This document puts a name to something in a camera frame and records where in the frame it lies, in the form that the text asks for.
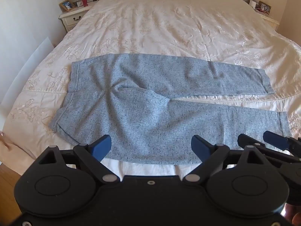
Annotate cream floral bedspread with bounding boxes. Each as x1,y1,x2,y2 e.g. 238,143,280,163
2,0,301,146

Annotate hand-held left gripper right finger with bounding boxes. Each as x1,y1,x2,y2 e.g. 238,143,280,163
183,135,267,185

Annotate peach cloth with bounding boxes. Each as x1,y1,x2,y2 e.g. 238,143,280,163
0,132,36,170

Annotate person's right hand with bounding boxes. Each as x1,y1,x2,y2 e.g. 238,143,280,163
286,204,301,225

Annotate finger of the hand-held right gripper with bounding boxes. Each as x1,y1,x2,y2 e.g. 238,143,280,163
263,130,301,157
237,133,301,164

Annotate white bed sheet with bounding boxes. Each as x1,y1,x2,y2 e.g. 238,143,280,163
102,157,204,179

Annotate cream nightstand with drawer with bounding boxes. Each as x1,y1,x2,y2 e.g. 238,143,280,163
58,4,92,32

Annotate wall socket with cables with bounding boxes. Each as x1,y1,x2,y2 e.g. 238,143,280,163
258,1,273,14

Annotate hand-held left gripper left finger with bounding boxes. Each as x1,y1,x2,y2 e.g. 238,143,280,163
35,135,121,183

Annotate wooden photo frame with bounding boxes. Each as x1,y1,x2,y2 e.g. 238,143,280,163
59,0,74,11

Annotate grey speckled pants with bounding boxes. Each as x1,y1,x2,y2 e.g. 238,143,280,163
49,53,293,166

